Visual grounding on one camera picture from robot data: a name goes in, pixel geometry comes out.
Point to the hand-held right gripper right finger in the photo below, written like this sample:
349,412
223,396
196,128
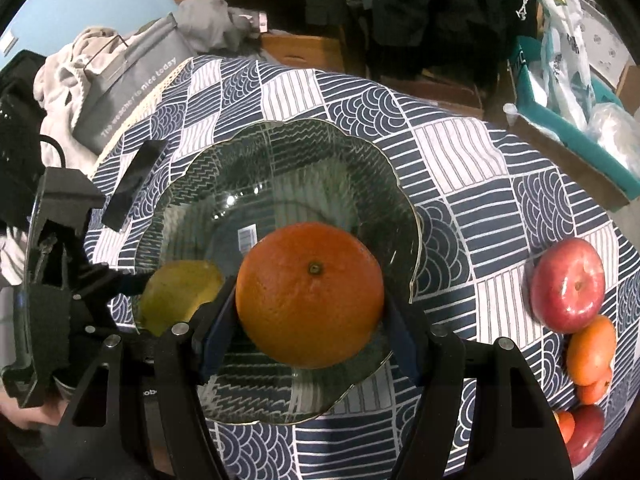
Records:
402,345

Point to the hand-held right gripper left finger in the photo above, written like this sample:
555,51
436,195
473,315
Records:
217,330

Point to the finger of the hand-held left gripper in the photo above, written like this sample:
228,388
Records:
135,180
107,282

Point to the yellow green lemon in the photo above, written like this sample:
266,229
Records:
175,295

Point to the large orange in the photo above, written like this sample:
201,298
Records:
310,295

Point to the clear glass plate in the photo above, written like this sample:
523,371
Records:
300,175

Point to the large red apple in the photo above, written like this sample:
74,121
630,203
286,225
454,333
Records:
567,285

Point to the small tangerine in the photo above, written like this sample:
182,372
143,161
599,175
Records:
565,425
595,392

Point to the medium tangerine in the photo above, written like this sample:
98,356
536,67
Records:
592,350

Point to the dark red apple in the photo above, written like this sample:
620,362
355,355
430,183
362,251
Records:
587,435

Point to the person's left hand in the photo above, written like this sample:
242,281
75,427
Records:
20,412

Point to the grey fabric bag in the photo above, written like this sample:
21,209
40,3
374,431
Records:
130,95

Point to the beige blanket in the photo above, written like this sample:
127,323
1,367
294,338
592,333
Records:
60,85

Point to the grey garment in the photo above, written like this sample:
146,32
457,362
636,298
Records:
215,25

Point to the blue white patterned tablecloth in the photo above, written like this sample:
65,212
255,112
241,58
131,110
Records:
450,160

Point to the small white cup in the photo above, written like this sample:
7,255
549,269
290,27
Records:
510,115

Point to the flat brown cardboard box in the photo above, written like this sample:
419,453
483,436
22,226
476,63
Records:
440,92

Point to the teal cardboard box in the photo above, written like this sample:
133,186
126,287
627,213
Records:
530,95

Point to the clear plastic bag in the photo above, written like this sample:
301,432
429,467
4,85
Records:
615,130

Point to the dark hanging clothes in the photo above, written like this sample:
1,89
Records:
425,10

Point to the white printed plastic bag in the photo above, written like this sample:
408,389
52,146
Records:
565,35

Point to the white patterned cardboard box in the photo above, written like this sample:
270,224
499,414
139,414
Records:
607,45

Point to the white wall switch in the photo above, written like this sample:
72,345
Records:
7,42

